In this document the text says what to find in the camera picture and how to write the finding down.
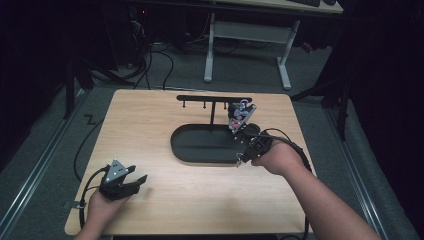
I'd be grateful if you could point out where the person's left hand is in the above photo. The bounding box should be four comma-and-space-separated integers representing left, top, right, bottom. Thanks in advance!
79, 189, 130, 229

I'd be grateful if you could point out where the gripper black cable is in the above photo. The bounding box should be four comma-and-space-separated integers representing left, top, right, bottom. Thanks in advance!
78, 165, 112, 232
247, 127, 315, 240

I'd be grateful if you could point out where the grey tape patch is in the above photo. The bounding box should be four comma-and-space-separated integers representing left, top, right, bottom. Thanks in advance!
61, 199, 83, 211

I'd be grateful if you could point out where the black key rack with tray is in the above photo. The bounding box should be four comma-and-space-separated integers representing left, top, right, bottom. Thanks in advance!
170, 94, 262, 165

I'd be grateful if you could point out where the white-legged desk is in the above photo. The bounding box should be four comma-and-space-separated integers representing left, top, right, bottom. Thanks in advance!
202, 0, 345, 91

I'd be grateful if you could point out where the black metal stand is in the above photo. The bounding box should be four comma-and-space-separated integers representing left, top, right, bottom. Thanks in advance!
62, 54, 135, 121
290, 78, 352, 142

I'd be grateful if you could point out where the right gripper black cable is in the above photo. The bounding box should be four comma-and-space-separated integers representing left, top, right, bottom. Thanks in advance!
247, 127, 315, 240

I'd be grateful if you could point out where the black keyboard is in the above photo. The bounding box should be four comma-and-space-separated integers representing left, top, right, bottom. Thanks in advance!
287, 0, 322, 8

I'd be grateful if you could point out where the metal floor rail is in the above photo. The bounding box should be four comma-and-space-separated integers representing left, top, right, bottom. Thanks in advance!
323, 108, 390, 240
0, 88, 87, 232

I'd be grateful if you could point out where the white-headed toy figure keychain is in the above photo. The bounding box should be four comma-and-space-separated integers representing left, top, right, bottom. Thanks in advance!
230, 101, 250, 132

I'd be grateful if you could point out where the looped black cable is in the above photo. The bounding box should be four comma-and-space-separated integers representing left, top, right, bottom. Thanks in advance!
132, 42, 175, 91

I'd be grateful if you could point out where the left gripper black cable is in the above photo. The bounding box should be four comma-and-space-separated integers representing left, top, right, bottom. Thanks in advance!
78, 165, 112, 232

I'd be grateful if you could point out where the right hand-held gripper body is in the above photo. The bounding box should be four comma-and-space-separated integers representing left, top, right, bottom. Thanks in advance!
98, 158, 134, 202

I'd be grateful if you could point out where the black floor cable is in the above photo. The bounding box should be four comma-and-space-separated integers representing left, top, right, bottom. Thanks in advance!
73, 113, 105, 183

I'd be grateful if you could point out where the person's right hand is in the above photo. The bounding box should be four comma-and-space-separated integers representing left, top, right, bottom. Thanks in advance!
251, 139, 307, 177

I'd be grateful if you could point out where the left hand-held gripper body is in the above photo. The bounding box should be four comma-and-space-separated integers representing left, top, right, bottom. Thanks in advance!
228, 103, 275, 168

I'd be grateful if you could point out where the dark computer tower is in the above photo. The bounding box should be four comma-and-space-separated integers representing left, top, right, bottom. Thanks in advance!
127, 5, 152, 69

